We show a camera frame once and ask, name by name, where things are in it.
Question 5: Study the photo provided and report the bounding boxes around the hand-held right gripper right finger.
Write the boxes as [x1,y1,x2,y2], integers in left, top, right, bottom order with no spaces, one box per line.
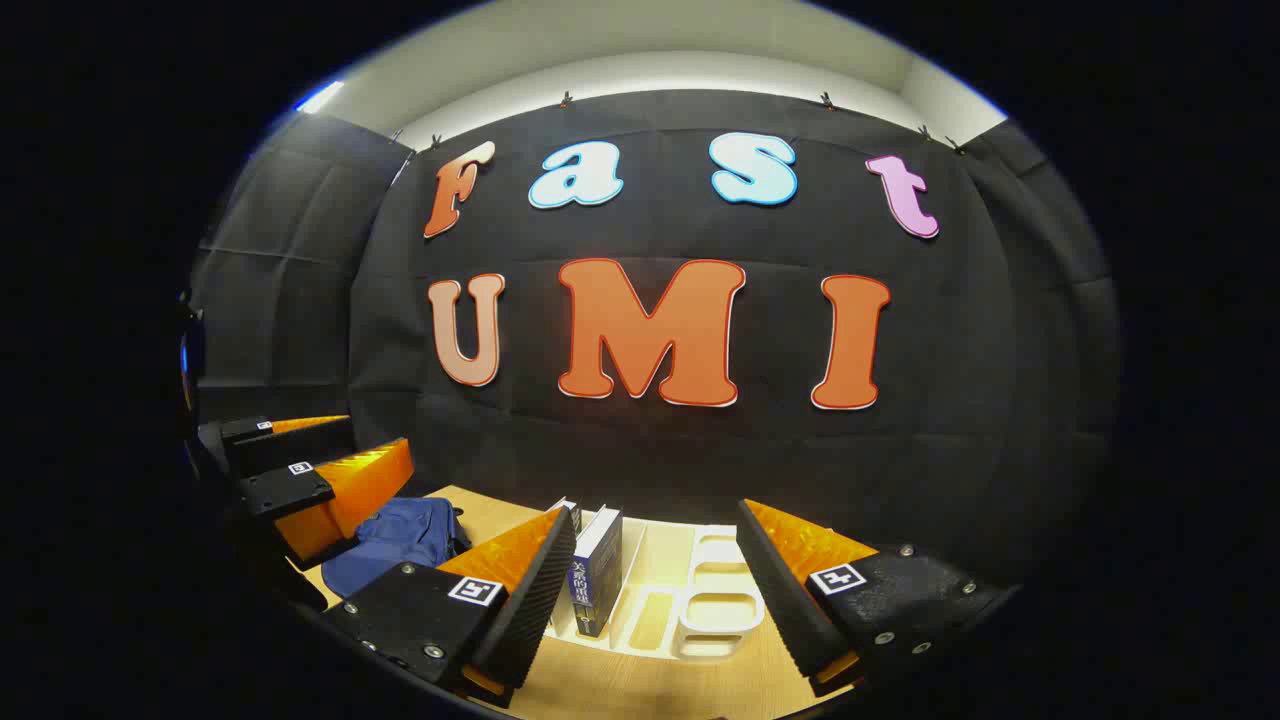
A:
[736,498,1023,699]

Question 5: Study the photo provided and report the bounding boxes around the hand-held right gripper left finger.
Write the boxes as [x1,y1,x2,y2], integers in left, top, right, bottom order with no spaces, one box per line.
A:
[320,505,579,711]

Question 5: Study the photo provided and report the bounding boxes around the dark blue book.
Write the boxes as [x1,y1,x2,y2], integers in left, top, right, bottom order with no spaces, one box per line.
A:
[568,505,624,641]

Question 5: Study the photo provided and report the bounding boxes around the white bookshelf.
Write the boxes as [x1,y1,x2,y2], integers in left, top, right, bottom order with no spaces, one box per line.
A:
[545,505,766,663]

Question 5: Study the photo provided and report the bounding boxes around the blue schoolbag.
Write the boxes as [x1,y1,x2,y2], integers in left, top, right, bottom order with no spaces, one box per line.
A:
[320,497,471,601]

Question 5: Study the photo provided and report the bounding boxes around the black backdrop cloth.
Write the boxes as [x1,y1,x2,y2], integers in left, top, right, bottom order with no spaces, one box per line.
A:
[190,88,1121,601]

